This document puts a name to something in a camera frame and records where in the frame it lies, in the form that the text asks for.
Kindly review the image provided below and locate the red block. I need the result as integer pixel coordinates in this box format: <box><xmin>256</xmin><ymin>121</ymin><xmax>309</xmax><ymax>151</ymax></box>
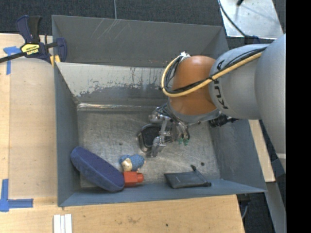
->
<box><xmin>123</xmin><ymin>171</ymin><xmax>145</xmax><ymax>188</ymax></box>

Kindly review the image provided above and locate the black oval case, silver rim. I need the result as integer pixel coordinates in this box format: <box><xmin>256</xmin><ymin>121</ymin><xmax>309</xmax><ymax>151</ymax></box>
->
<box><xmin>137</xmin><ymin>123</ymin><xmax>176</xmax><ymax>153</ymax></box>

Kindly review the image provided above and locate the grey metal bin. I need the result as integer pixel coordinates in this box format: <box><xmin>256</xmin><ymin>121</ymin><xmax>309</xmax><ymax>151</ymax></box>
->
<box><xmin>51</xmin><ymin>15</ymin><xmax>268</xmax><ymax>208</ymax></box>

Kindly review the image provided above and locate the black cylinder on white bracket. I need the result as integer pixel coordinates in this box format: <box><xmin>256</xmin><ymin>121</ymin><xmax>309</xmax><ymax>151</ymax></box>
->
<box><xmin>208</xmin><ymin>114</ymin><xmax>242</xmax><ymax>128</ymax></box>

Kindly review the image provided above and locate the blue knitted toy animal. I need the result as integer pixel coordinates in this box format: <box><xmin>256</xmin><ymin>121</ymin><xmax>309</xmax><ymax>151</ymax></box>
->
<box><xmin>119</xmin><ymin>154</ymin><xmax>147</xmax><ymax>173</ymax></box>

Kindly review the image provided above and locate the pale wood board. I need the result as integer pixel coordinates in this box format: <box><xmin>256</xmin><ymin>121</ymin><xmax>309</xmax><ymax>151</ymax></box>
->
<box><xmin>8</xmin><ymin>57</ymin><xmax>59</xmax><ymax>200</ymax></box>

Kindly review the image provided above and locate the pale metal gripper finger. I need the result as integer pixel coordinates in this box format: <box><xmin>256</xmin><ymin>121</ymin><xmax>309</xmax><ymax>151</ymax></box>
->
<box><xmin>159</xmin><ymin>132</ymin><xmax>172</xmax><ymax>148</ymax></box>
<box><xmin>151</xmin><ymin>136</ymin><xmax>161</xmax><ymax>158</ymax></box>

